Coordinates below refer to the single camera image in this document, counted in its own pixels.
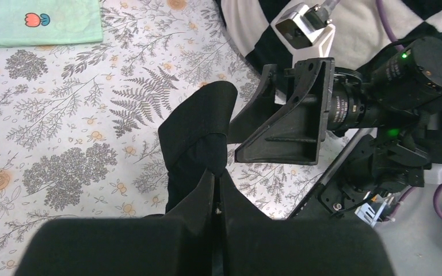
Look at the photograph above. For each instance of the black garment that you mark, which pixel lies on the black garment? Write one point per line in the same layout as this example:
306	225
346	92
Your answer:
193	138

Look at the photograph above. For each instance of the light green printed cloth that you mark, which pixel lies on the light green printed cloth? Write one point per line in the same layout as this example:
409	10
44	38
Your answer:
33	23

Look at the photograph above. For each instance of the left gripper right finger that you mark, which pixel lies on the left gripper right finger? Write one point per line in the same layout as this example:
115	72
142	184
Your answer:
255	244

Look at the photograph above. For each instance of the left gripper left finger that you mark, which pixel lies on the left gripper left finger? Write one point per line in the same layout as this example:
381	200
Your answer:
176	243

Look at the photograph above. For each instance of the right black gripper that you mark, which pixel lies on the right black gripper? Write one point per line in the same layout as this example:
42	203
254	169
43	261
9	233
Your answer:
292	133

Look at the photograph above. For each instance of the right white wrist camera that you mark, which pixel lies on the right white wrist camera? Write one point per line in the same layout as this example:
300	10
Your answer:
307	32

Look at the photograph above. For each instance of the black white checkered blanket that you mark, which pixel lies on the black white checkered blanket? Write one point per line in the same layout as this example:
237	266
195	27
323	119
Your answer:
364	31

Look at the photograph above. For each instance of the floral patterned table mat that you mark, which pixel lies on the floral patterned table mat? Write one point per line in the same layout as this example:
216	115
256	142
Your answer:
78	123

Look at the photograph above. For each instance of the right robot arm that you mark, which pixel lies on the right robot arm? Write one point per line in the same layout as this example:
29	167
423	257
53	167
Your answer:
398	99

